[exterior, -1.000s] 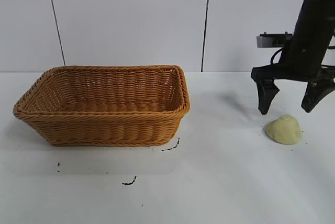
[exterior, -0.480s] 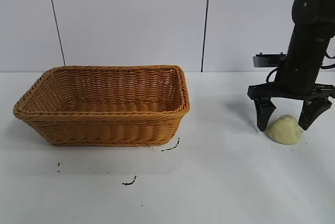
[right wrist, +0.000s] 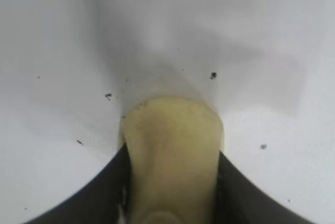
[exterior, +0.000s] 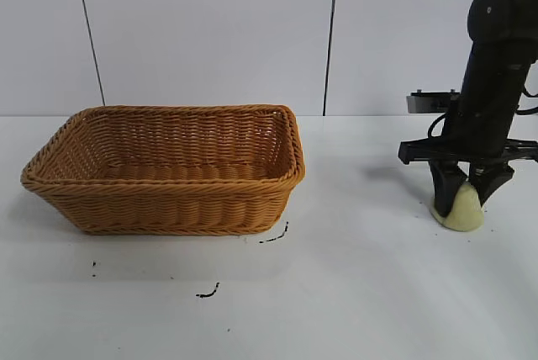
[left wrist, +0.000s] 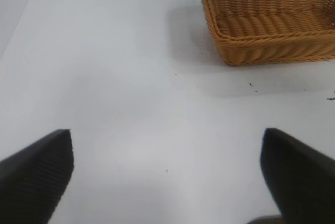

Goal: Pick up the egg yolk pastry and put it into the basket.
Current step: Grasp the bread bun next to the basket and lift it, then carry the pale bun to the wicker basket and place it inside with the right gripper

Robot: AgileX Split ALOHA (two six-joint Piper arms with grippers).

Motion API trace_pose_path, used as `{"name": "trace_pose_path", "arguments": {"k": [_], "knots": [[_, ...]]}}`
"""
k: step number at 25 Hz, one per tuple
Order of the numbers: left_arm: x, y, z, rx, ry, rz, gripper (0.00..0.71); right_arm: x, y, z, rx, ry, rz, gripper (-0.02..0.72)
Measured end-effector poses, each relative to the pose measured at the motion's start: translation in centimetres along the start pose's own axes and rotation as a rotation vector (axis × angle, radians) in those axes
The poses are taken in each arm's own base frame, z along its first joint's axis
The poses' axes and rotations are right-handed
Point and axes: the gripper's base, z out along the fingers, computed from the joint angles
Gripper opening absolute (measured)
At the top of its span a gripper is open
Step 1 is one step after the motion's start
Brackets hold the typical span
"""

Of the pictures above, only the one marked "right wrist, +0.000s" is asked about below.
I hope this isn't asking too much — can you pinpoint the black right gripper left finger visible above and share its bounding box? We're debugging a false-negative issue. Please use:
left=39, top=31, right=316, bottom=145
left=23, top=144, right=135, bottom=224

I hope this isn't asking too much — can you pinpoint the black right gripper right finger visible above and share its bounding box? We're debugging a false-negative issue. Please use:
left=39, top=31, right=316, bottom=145
left=213, top=150, right=325, bottom=224

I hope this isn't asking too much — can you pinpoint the pale yellow egg yolk pastry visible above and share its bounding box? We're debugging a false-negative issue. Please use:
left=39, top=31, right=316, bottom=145
left=119, top=96, right=225, bottom=224

